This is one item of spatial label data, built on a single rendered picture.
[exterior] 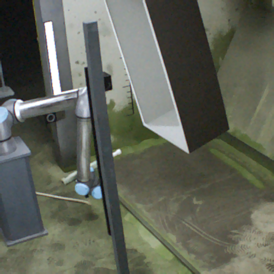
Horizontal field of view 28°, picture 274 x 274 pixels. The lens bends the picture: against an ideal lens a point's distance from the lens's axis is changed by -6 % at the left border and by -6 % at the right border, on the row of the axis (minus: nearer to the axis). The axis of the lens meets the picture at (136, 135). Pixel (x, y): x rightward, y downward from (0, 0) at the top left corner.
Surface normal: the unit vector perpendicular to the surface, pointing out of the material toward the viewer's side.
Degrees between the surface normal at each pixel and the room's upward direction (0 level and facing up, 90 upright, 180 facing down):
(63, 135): 90
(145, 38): 90
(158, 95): 90
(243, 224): 0
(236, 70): 57
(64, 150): 90
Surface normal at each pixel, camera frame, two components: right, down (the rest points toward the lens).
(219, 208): -0.10, -0.91
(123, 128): 0.44, 0.33
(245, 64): -0.80, -0.27
